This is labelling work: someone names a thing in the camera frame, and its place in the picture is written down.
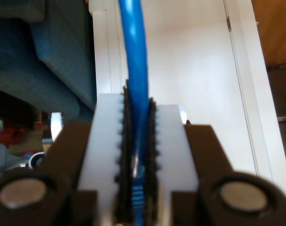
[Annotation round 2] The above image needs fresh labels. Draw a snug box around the blue network cable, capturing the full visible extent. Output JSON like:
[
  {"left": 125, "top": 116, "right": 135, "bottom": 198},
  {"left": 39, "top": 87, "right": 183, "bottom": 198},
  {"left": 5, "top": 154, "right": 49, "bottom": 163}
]
[{"left": 118, "top": 0, "right": 150, "bottom": 226}]

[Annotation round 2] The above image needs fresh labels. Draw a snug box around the white door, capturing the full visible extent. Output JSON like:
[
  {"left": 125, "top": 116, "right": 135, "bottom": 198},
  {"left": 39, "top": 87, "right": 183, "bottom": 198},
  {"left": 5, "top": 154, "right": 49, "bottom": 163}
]
[{"left": 87, "top": 0, "right": 284, "bottom": 182}]

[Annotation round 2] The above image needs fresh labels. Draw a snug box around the blue sofa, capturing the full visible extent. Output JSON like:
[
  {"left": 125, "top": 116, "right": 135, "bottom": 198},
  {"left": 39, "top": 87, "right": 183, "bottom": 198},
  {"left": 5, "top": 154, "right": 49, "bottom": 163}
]
[{"left": 0, "top": 0, "right": 98, "bottom": 123}]

